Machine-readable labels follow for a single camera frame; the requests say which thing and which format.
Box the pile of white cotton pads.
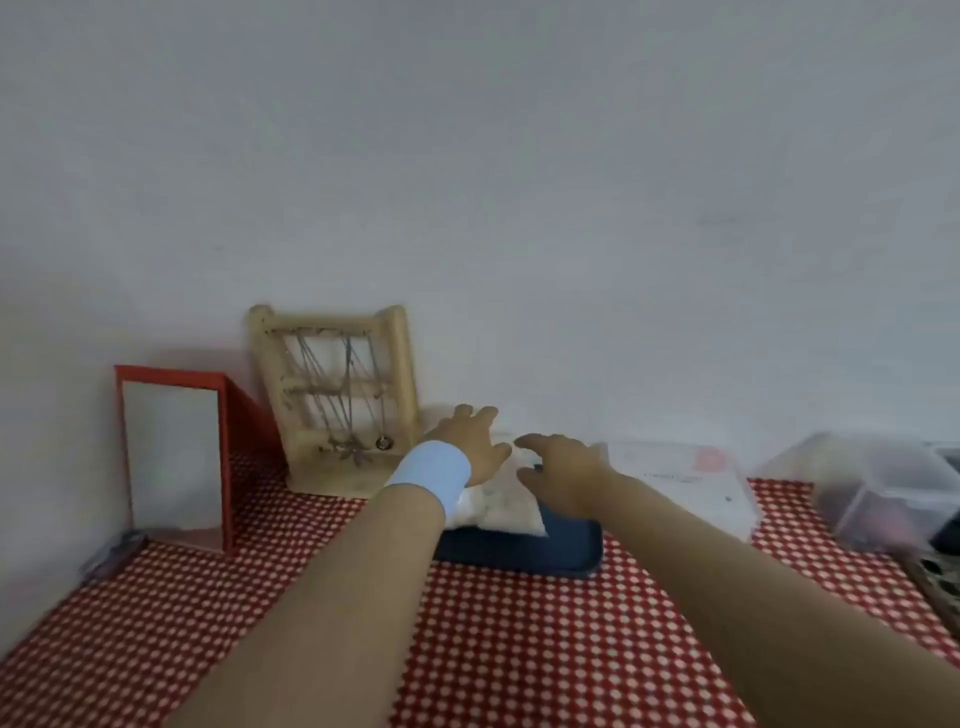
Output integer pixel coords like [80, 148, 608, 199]
[443, 433, 547, 536]

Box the dark blue pouch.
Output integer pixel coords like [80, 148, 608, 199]
[431, 506, 605, 580]

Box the wooden jewelry stand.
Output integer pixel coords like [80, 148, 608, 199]
[247, 303, 421, 500]

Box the clear cotton pad box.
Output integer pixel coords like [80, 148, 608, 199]
[596, 440, 760, 543]

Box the person's left forearm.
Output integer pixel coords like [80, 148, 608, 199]
[161, 483, 448, 728]

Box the light blue wristband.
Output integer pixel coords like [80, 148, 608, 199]
[383, 440, 474, 528]

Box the person's left hand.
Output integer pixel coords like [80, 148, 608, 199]
[425, 404, 514, 490]

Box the clear lidded plastic container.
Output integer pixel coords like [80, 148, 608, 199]
[757, 431, 960, 556]

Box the leaf pendant necklace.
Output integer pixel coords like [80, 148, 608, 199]
[296, 333, 373, 468]

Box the person's right hand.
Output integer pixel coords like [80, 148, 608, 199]
[513, 432, 625, 521]

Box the red framed mirror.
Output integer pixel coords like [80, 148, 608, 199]
[113, 365, 290, 556]

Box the person's right forearm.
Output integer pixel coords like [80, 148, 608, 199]
[584, 472, 960, 728]

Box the ring pendant necklace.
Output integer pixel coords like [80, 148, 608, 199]
[343, 337, 394, 453]

